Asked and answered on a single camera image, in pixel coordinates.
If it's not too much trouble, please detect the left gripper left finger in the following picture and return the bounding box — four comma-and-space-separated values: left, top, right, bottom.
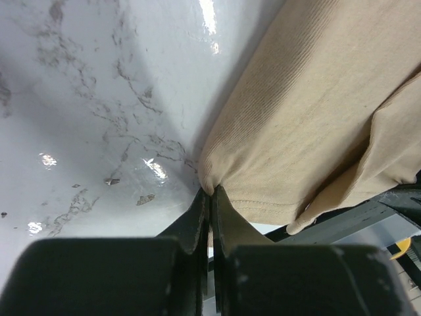
158, 189, 210, 315

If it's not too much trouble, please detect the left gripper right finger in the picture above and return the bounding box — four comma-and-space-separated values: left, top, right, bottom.
210, 186, 273, 313

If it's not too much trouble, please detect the beige t shirt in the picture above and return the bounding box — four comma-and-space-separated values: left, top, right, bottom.
198, 1, 420, 234

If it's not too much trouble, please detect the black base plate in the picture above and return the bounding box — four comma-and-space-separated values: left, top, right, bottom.
265, 184, 420, 249

